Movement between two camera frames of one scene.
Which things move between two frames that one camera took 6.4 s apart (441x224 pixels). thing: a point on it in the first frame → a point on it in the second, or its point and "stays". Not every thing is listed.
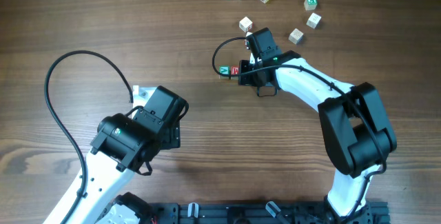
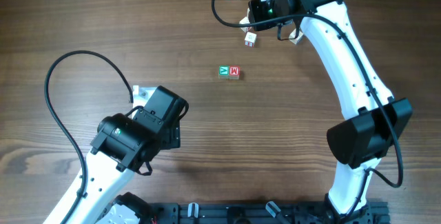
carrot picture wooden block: x=246 y=24 stays
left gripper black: x=175 y=134 stays
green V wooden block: x=224 y=69 stays
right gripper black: x=245 y=81 → x=260 y=9
